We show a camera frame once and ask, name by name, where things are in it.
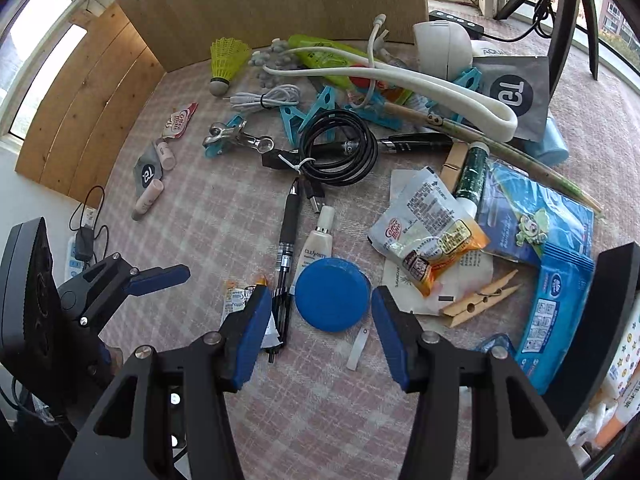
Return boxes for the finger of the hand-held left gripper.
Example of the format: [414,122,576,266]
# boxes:
[57,252,192,328]
[94,338,115,380]

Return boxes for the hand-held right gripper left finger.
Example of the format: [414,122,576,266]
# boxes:
[59,284,273,480]

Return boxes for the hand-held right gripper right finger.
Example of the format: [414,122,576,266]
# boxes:
[371,285,583,480]

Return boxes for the silver orange creamer packet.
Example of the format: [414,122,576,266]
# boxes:
[221,274,273,323]
[368,166,492,297]

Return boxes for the blue round lid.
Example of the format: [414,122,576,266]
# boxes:
[293,257,374,334]

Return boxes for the black tray container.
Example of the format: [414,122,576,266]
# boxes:
[541,241,640,438]

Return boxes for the star dotted tissue pack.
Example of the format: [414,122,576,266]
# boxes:
[599,305,640,408]

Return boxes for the orange white tissue pack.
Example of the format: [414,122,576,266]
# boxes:
[570,385,640,456]

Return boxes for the small white strip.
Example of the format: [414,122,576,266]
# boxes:
[346,328,369,372]

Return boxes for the white power strip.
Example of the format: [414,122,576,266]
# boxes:
[66,230,96,283]

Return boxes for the pink bottle grey cap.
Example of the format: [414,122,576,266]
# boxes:
[131,178,165,221]

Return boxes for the black power adapter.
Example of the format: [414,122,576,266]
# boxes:
[74,227,94,262]

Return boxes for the wooden clothespin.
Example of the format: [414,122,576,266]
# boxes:
[462,269,521,301]
[442,142,472,194]
[439,284,522,331]

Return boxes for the white paper sachet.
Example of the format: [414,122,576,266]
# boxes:
[381,169,495,317]

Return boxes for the blue plastic wrapper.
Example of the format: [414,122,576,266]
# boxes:
[472,332,516,361]

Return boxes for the grey sachet black circle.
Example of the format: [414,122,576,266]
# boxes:
[133,142,166,189]
[471,54,552,143]

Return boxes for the white cream tube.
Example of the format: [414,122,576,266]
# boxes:
[299,205,337,283]

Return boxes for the small pink bottle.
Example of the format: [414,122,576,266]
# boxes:
[154,140,178,172]

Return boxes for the black gel pen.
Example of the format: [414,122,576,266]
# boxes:
[267,179,304,363]

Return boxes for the small red white creamer packet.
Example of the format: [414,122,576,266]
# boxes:
[160,102,199,141]

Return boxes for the blue wet wipes pack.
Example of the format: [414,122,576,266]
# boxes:
[514,241,597,396]

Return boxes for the green glitter tube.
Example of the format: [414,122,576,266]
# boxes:
[452,142,491,217]

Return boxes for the wood slat panel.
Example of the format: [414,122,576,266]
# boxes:
[14,1,167,203]

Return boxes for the blue card pack green figure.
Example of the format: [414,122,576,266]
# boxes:
[474,157,597,267]

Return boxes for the black ballpoint pen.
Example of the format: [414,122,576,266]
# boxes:
[377,132,454,156]

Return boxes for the blue clothes peg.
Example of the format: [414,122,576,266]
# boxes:
[278,105,302,149]
[297,85,338,136]
[451,66,484,97]
[344,102,403,128]

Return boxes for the bamboo chopsticks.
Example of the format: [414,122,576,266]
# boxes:
[384,101,605,217]

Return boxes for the yellow shuttlecock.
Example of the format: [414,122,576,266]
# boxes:
[208,37,253,97]

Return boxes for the grey toy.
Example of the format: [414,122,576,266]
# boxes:
[248,39,302,89]

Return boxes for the light blue roll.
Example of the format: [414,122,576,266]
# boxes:
[524,114,572,167]

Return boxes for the lime green packet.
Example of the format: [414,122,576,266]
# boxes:
[287,34,383,72]

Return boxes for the wooden board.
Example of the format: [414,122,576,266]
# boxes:
[92,0,431,73]

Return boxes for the black inline remote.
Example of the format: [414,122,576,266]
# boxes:
[428,8,486,37]

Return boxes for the black tripod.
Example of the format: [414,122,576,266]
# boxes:
[494,0,601,96]

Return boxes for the black power cable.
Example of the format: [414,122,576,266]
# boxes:
[69,186,110,241]

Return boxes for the metal clip teal handle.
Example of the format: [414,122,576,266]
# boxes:
[202,115,277,157]

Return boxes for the black coiled cable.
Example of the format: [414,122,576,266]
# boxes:
[261,108,380,214]

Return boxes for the white usb cable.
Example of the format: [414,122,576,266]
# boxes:
[227,84,302,112]

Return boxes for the white round camera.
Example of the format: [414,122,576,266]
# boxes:
[412,20,474,82]

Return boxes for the white plug cable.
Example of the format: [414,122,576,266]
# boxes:
[350,13,392,111]

